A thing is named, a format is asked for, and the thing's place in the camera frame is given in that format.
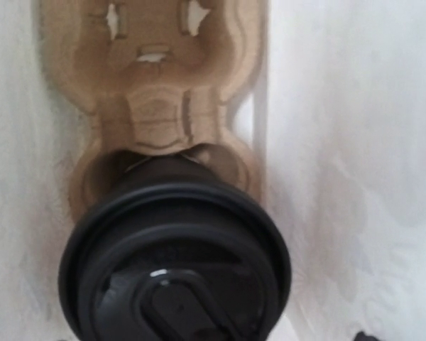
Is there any black plastic cup lid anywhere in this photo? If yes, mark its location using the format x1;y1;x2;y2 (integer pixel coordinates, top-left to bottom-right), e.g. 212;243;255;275
58;181;291;340

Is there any brown pulp cup carrier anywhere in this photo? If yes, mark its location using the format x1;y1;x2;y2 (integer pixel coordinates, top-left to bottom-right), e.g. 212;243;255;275
40;1;265;221

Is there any cream bear paper bag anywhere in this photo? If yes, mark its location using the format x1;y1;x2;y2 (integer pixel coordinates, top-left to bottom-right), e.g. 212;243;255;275
0;1;426;340

